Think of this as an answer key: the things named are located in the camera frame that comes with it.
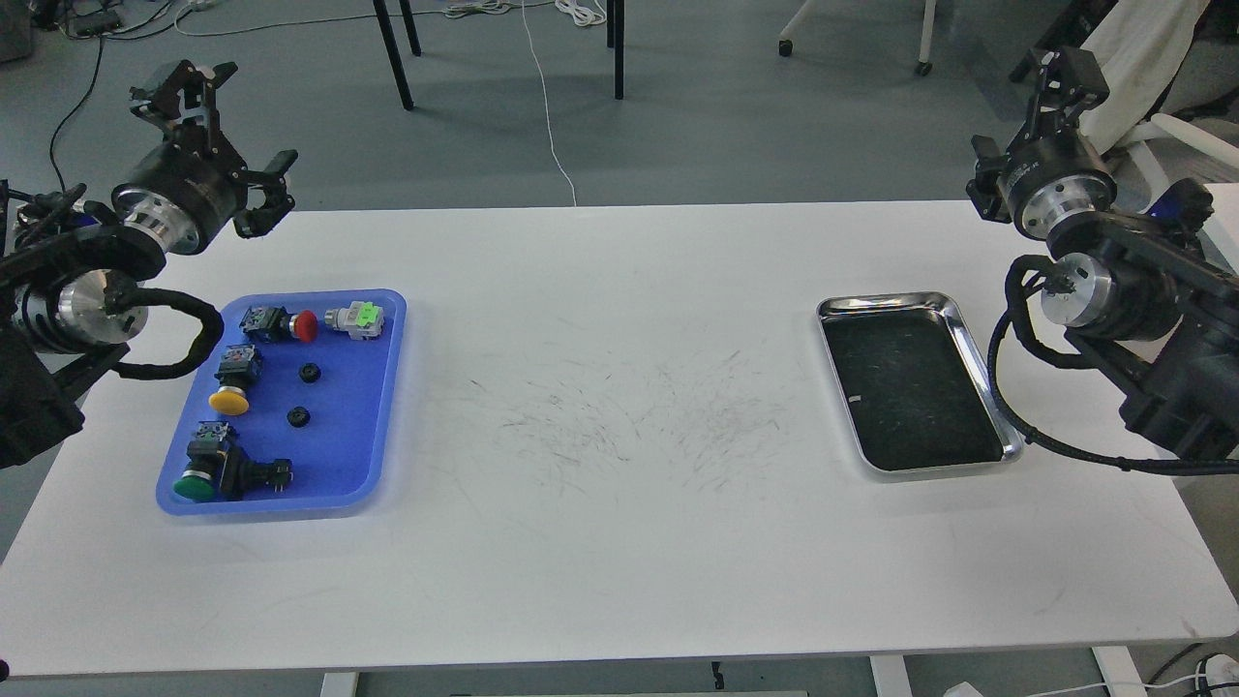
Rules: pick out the black switch block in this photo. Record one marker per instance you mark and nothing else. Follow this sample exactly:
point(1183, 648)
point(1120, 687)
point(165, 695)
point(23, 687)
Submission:
point(242, 474)

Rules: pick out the yellow push button switch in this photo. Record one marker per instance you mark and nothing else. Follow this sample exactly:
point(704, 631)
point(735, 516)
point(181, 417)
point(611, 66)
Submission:
point(239, 369)

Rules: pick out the red push button switch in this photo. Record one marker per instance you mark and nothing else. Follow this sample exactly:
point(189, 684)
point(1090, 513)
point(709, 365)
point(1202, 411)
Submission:
point(274, 324)

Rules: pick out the green push button switch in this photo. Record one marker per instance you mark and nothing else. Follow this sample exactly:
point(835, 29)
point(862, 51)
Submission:
point(208, 453)

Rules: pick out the black table leg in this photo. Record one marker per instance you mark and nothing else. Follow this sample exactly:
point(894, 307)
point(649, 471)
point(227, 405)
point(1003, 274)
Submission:
point(395, 60)
point(615, 13)

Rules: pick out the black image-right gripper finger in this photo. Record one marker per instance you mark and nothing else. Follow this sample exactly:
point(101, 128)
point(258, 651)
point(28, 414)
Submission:
point(1069, 82)
point(983, 190)

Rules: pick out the black table leg left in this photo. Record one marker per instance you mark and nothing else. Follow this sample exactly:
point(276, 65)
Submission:
point(395, 60)

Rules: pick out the green grey switch module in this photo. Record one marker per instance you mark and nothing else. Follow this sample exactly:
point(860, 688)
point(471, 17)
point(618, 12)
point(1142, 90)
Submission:
point(360, 320)

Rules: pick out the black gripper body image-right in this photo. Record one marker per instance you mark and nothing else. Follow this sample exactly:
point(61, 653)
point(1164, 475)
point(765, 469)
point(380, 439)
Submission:
point(1048, 180)

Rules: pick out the blue plastic tray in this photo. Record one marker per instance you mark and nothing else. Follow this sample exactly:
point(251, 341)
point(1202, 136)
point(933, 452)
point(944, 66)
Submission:
point(337, 458)

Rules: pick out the silver metal tray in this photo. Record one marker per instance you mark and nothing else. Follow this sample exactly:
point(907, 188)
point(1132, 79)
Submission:
point(915, 385)

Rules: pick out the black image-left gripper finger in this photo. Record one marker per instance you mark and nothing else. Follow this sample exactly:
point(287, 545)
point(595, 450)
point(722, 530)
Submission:
point(180, 101)
point(250, 223)

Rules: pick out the black table leg right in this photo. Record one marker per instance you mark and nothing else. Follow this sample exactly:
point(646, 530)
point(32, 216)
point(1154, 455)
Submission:
point(615, 13)

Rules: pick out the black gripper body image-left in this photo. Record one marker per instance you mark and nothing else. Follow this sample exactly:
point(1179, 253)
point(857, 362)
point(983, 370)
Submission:
point(188, 185)

